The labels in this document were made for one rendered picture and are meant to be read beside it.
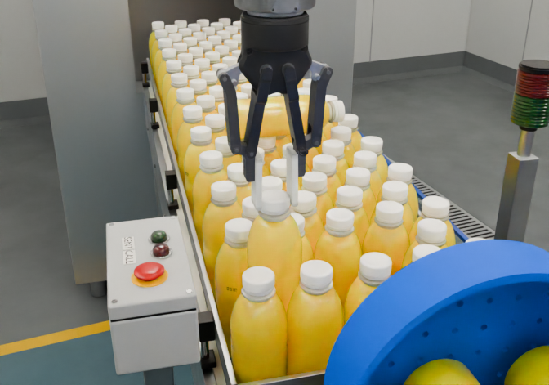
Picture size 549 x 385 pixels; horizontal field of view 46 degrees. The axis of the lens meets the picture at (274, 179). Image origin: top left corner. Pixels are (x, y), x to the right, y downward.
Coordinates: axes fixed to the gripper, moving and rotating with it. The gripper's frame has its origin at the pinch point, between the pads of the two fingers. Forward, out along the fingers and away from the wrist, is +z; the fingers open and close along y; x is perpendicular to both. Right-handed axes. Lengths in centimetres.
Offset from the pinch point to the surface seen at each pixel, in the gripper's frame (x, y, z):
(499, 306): -25.2, 16.2, 3.8
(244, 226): 5.6, -2.8, 9.3
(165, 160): 79, -9, 30
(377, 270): -8.3, 10.8, 9.6
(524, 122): 18.0, 46.5, 2.8
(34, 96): 385, -76, 103
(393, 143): 285, 146, 119
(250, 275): -6.3, -4.4, 9.3
